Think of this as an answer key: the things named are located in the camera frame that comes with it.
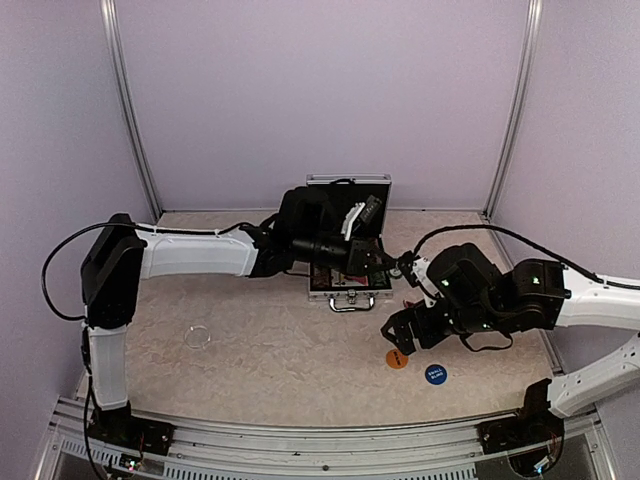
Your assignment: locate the clear plastic ring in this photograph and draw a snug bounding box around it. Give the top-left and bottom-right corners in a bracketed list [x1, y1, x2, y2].
[183, 324, 211, 350]

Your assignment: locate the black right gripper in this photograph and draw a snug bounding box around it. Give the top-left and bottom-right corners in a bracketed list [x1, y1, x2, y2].
[381, 298, 505, 357]

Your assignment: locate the blue small blind button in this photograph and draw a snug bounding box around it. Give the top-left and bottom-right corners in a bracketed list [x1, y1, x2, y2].
[424, 364, 448, 385]

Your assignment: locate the right aluminium frame post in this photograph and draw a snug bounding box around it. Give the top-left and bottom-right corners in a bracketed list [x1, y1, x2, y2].
[483, 0, 544, 220]

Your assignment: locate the orange big blind button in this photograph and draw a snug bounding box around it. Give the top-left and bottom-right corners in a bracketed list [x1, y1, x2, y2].
[385, 349, 409, 370]

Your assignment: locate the left aluminium frame post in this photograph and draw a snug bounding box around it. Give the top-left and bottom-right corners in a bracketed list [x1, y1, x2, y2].
[99, 0, 163, 220]

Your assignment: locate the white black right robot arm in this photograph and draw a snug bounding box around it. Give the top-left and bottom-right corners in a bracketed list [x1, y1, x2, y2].
[381, 226, 639, 444]

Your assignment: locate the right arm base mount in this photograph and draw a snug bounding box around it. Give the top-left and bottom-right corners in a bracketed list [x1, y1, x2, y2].
[476, 416, 530, 455]

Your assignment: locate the front aluminium rail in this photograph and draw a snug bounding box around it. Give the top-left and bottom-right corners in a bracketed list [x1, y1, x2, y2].
[31, 399, 618, 479]

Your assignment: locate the right chip row in case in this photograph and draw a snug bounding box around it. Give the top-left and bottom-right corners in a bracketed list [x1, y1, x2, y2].
[368, 271, 392, 290]

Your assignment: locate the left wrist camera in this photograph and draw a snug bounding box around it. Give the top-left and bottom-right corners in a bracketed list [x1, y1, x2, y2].
[341, 195, 382, 241]

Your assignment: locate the aluminium poker set case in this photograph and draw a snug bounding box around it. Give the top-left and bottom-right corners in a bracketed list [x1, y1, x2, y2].
[306, 174, 393, 314]

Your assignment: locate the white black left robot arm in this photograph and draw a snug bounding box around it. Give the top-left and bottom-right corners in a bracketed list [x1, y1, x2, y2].
[75, 174, 395, 445]

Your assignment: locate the aluminium frame post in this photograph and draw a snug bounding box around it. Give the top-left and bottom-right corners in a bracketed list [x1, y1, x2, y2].
[99, 0, 163, 220]
[483, 0, 544, 220]

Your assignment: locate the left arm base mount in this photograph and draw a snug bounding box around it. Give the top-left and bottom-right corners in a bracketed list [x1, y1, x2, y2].
[88, 416, 175, 456]

